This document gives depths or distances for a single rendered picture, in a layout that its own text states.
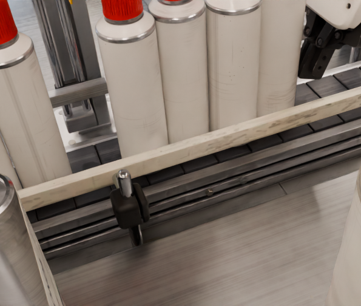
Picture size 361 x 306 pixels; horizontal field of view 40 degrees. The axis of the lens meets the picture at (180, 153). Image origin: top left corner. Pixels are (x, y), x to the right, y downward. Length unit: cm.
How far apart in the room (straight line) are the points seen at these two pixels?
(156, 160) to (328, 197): 17
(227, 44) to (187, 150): 11
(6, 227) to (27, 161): 22
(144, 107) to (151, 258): 14
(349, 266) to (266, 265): 17
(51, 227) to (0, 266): 22
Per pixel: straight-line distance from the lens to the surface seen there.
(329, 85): 64
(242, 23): 46
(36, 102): 45
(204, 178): 52
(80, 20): 58
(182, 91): 48
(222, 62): 48
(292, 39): 51
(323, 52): 55
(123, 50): 43
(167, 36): 45
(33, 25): 94
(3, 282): 30
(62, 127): 68
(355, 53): 74
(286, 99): 55
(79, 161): 55
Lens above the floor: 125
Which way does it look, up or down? 43 degrees down
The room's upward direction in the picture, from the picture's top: 5 degrees counter-clockwise
